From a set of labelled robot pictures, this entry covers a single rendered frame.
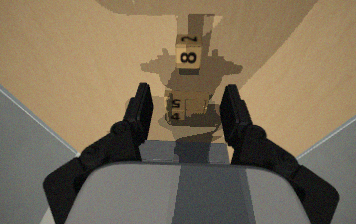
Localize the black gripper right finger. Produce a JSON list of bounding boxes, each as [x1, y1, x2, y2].
[[219, 84, 339, 224]]

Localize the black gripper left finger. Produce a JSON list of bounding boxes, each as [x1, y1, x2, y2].
[[43, 82, 153, 224]]

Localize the tan cube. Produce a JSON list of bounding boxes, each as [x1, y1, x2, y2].
[[166, 99, 186, 122], [175, 34, 203, 69]]

